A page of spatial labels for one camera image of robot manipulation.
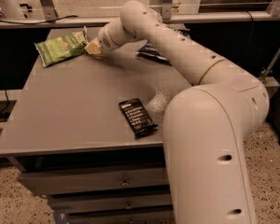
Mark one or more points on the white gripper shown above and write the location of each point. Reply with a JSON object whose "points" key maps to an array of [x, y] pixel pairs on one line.
{"points": [[104, 39]]}

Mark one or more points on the green jalapeno chip bag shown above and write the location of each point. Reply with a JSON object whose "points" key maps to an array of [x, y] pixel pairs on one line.
{"points": [[61, 48]]}

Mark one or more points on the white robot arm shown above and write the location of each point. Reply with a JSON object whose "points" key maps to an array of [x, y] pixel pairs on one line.
{"points": [[204, 126]]}

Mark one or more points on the blue salt vinegar chip bag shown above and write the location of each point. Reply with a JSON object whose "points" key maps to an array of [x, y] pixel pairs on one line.
{"points": [[151, 53]]}

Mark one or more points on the black rxbar chocolate bar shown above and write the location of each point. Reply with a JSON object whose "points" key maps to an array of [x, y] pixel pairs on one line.
{"points": [[137, 116]]}

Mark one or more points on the grey drawer cabinet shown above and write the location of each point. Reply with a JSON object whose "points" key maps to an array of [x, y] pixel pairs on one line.
{"points": [[72, 145]]}

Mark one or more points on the metal bracket post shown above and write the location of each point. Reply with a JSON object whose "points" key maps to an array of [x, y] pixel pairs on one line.
{"points": [[166, 9], [49, 10]]}

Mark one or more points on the metal bracket post centre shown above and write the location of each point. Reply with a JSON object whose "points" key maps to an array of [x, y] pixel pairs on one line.
{"points": [[166, 9]]}

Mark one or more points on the grey metal rail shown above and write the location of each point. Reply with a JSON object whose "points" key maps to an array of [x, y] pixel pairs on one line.
{"points": [[175, 19]]}

